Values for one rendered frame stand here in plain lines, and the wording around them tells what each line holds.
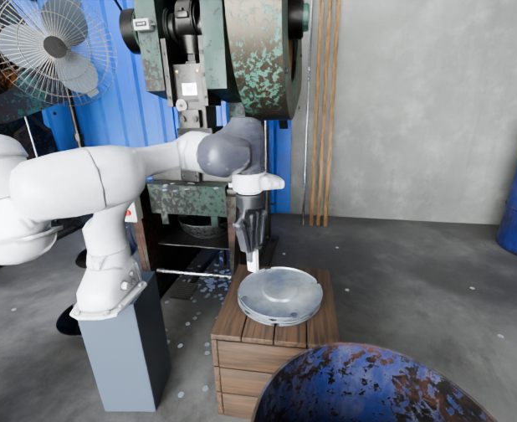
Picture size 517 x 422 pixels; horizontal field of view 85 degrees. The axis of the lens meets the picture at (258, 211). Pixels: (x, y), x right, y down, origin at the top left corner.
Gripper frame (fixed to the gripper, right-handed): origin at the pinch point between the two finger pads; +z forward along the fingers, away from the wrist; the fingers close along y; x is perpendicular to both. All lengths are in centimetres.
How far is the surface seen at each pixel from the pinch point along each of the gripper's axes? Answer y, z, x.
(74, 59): -29, -69, -139
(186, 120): -38, -36, -65
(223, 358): 10.0, 31.2, -5.2
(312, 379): 11.5, 18.0, 24.5
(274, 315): -3.3, 19.5, 5.0
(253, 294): -8.1, 19.5, -6.5
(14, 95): -13, -53, -195
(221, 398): 11, 49, -7
